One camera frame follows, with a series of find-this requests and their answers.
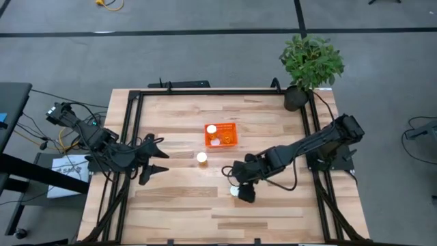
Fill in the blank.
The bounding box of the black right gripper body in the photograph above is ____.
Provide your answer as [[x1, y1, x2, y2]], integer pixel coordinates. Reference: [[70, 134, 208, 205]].
[[238, 183, 257, 204]]

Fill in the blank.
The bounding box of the white printed paper sheet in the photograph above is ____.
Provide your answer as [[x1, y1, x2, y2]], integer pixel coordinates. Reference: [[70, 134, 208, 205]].
[[46, 155, 90, 200]]

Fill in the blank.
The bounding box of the thin yellow cable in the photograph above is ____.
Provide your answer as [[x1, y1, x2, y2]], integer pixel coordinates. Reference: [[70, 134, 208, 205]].
[[57, 127, 81, 152]]

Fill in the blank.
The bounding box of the black aluminium table frame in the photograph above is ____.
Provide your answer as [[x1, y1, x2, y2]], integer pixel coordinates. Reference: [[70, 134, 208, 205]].
[[80, 87, 369, 246]]

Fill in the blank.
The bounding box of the grey stand foot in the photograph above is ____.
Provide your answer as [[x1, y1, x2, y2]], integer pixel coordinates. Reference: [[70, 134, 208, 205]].
[[405, 119, 437, 141]]

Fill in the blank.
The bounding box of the black box with antennas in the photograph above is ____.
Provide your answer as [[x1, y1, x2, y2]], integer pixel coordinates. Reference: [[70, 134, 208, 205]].
[[147, 77, 211, 89]]

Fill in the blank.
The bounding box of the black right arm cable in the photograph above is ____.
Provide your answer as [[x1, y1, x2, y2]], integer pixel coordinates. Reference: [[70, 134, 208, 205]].
[[266, 159, 298, 192]]

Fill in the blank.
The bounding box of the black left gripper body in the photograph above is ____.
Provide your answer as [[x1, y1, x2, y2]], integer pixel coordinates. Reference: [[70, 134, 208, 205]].
[[117, 143, 147, 178]]

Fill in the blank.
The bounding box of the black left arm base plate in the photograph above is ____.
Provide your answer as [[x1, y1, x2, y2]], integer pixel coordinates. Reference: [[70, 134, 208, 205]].
[[84, 155, 117, 174]]

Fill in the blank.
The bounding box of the yellow extension cable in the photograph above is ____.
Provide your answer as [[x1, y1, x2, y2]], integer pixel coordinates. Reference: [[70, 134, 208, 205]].
[[95, 0, 126, 12]]

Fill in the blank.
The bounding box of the black plant pot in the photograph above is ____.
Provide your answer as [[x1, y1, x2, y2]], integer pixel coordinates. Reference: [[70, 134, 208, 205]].
[[283, 85, 310, 112]]

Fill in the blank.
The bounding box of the orange plastic mesh basket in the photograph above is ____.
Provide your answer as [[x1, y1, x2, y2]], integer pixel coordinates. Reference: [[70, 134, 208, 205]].
[[203, 122, 238, 149]]

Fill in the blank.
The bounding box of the green leafy plant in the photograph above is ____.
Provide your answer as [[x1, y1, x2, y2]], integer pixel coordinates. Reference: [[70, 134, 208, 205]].
[[279, 33, 345, 92]]

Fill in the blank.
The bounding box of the black desk leg frame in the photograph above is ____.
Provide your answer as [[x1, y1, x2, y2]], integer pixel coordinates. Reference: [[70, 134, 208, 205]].
[[0, 152, 90, 240]]

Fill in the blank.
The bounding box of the black cable loop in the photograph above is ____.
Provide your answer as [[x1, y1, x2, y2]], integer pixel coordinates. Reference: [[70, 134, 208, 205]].
[[270, 77, 283, 94]]

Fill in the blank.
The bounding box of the black desk top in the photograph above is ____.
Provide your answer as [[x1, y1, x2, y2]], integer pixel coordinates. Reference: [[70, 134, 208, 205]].
[[0, 81, 33, 154]]

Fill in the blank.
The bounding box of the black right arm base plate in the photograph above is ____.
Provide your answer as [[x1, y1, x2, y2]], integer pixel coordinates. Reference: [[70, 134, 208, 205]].
[[306, 143, 358, 172]]

